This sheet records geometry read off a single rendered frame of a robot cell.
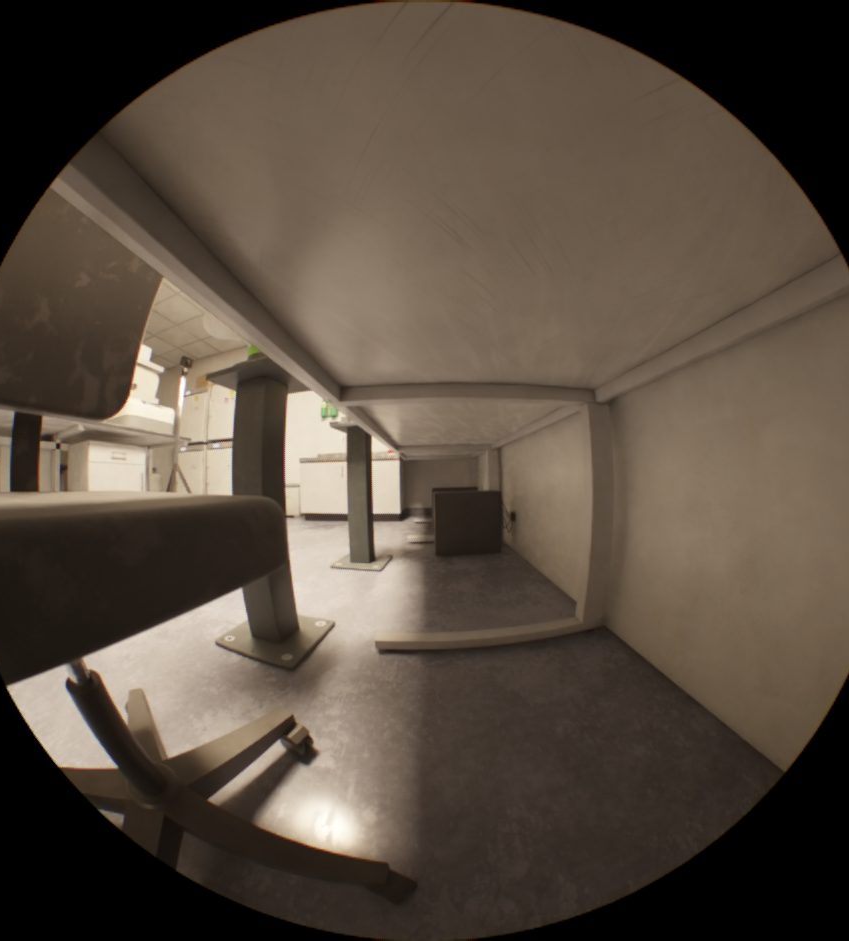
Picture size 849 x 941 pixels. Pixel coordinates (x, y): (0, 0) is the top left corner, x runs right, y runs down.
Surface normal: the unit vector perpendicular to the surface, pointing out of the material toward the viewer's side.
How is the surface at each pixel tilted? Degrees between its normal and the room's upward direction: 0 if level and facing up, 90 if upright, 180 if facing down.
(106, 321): 90
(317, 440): 90
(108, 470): 90
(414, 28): 180
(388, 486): 90
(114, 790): 8
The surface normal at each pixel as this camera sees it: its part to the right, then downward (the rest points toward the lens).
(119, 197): 1.00, -0.02
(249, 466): -0.11, -0.02
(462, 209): 0.02, 1.00
